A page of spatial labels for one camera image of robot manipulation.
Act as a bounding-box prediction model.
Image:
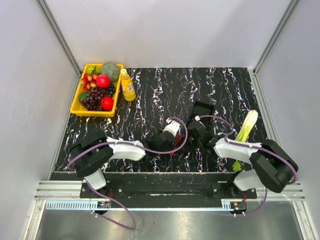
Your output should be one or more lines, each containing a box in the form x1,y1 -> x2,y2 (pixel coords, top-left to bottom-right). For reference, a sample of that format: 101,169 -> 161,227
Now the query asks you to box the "red leather card holder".
172,134 -> 182,150

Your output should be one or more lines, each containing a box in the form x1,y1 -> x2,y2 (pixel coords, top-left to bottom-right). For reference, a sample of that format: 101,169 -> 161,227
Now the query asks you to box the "black card dispenser box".
187,101 -> 215,130

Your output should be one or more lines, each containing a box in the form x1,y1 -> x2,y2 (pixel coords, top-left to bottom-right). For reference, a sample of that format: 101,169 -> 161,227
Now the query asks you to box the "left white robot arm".
67,117 -> 181,198

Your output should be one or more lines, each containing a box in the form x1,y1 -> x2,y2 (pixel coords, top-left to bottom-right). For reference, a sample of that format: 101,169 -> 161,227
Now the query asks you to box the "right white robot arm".
187,119 -> 299,198

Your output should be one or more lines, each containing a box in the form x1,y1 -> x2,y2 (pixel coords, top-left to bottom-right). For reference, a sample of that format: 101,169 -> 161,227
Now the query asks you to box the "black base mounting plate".
96,172 -> 257,199

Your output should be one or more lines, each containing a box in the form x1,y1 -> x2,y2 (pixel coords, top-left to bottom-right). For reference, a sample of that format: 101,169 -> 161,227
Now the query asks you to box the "yellow juice bottle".
120,68 -> 136,102

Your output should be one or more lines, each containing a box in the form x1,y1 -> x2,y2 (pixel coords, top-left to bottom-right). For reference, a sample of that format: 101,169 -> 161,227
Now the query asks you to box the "red apple lower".
100,96 -> 114,112

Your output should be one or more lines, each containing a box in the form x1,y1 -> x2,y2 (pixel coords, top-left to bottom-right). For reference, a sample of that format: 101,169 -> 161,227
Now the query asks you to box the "red apple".
96,74 -> 111,88
100,96 -> 114,112

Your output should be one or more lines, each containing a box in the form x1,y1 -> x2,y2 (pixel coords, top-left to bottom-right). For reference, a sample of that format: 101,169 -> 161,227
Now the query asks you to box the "yellow plastic tray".
70,63 -> 124,117

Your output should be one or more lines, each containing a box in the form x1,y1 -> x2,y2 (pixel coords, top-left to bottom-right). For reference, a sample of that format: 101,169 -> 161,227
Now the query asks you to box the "dark purple grape bunch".
80,84 -> 116,112

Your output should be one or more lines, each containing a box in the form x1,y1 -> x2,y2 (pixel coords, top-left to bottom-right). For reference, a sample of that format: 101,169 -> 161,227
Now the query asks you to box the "red apple upper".
96,74 -> 111,88

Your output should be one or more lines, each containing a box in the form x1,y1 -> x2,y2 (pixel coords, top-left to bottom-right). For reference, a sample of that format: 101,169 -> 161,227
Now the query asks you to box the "green broccoli head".
100,62 -> 121,83

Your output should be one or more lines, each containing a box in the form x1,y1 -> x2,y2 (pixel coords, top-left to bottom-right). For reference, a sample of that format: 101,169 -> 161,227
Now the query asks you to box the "green lime fruit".
78,91 -> 89,103

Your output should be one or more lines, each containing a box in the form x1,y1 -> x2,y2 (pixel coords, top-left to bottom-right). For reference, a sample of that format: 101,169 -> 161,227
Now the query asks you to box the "small red fruits cluster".
80,73 -> 98,92

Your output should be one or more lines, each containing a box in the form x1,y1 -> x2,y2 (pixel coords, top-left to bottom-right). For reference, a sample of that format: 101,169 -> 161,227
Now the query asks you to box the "green pear fruit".
86,65 -> 101,75

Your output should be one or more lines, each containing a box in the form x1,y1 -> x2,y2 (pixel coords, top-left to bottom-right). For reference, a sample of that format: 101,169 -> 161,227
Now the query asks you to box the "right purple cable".
194,114 -> 300,217

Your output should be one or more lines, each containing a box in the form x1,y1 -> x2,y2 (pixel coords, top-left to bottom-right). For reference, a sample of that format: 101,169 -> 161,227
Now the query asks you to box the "purple cable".
66,116 -> 189,230
194,114 -> 300,217

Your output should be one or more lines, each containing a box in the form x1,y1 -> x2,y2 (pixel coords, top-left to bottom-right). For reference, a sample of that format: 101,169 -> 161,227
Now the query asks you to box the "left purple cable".
66,116 -> 189,230

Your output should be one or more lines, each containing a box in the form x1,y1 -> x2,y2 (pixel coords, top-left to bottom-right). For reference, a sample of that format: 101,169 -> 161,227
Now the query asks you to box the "aluminium frame rail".
35,180 -> 306,202

